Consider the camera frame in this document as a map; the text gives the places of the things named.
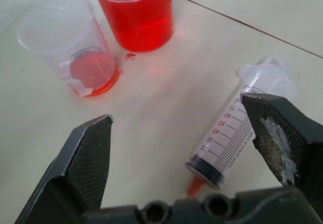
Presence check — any clear plastic syringe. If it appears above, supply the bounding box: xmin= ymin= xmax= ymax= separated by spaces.
xmin=184 ymin=54 xmax=299 ymax=199

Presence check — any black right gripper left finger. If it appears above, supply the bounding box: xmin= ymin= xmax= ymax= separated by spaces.
xmin=14 ymin=114 xmax=114 ymax=224

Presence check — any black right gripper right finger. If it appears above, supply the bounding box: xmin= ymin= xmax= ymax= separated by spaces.
xmin=240 ymin=93 xmax=323 ymax=217

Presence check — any small clear plastic beaker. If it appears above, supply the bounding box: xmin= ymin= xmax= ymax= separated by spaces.
xmin=16 ymin=0 xmax=121 ymax=98

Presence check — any large beaker of red liquid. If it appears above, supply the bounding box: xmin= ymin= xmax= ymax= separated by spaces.
xmin=90 ymin=0 xmax=175 ymax=53

